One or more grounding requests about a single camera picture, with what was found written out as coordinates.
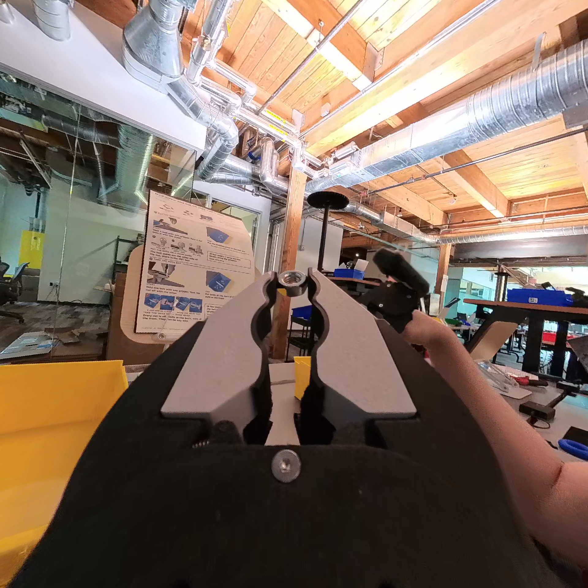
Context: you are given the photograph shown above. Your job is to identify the yellow plastic bin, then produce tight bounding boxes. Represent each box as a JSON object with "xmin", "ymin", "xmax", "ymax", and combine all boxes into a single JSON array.
[
  {"xmin": 0, "ymin": 360, "xmax": 129, "ymax": 570},
  {"xmin": 293, "ymin": 356, "xmax": 313, "ymax": 400}
]

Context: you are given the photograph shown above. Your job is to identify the silver round air duct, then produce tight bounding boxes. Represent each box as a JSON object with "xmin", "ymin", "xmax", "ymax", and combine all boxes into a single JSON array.
[{"xmin": 122, "ymin": 0, "xmax": 290, "ymax": 194}]

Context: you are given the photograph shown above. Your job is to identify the foil-wrapped air duct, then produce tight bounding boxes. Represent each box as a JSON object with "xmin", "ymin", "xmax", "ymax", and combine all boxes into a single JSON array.
[{"xmin": 305, "ymin": 39, "xmax": 588, "ymax": 194}]

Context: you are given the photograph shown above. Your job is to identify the wooden support column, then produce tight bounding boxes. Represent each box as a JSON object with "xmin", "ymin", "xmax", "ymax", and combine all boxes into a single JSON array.
[{"xmin": 271, "ymin": 165, "xmax": 307, "ymax": 360}]

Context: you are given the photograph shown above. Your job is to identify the person's right forearm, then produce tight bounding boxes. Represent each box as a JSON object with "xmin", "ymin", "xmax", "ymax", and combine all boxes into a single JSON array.
[{"xmin": 432, "ymin": 340, "xmax": 588, "ymax": 568}]

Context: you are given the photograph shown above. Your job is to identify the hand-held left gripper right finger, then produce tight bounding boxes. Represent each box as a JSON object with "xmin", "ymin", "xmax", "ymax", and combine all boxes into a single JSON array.
[{"xmin": 294, "ymin": 268, "xmax": 418, "ymax": 445}]

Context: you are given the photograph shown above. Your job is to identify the flattened cardboard boxes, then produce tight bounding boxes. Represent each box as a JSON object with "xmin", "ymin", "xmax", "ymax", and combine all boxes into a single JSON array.
[{"xmin": 0, "ymin": 327, "xmax": 107, "ymax": 364}]

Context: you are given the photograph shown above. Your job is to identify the steel hex nut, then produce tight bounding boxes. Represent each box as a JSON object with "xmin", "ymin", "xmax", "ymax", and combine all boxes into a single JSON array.
[{"xmin": 277, "ymin": 269, "xmax": 309, "ymax": 297}]

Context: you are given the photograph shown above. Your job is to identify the short silver spiral duct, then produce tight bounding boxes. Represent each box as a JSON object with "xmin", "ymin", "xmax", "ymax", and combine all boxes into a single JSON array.
[{"xmin": 31, "ymin": 0, "xmax": 72, "ymax": 42}]

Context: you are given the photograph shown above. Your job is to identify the wooden desk with black legs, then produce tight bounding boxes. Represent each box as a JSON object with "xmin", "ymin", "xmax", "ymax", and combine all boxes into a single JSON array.
[{"xmin": 463, "ymin": 298, "xmax": 588, "ymax": 382}]

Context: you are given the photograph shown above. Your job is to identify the yellow wall banner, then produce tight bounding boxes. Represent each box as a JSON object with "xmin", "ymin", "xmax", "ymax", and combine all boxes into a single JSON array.
[{"xmin": 18, "ymin": 230, "xmax": 47, "ymax": 276}]

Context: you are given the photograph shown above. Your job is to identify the black round-top pole stand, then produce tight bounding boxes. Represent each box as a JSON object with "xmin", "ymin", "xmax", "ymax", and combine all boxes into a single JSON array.
[{"xmin": 307, "ymin": 190, "xmax": 351, "ymax": 273}]

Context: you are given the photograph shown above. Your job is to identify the black office chair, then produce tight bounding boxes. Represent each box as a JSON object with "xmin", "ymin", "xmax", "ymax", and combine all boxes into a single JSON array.
[{"xmin": 0, "ymin": 262, "xmax": 30, "ymax": 324}]

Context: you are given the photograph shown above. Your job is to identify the black power adapter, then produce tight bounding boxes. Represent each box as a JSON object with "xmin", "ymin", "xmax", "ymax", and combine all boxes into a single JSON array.
[{"xmin": 519, "ymin": 401, "xmax": 557, "ymax": 420}]

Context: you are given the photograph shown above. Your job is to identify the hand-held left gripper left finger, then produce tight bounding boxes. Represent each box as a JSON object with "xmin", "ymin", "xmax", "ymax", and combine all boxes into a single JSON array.
[{"xmin": 161, "ymin": 270, "xmax": 277, "ymax": 445}]

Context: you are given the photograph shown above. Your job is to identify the person's right hand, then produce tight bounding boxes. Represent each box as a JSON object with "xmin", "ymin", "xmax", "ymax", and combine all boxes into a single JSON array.
[{"xmin": 403, "ymin": 310, "xmax": 465, "ymax": 364}]

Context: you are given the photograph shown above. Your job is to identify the printed instruction sheet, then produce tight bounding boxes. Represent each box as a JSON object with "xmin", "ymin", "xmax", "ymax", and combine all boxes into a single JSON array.
[{"xmin": 134, "ymin": 190, "xmax": 255, "ymax": 334}]

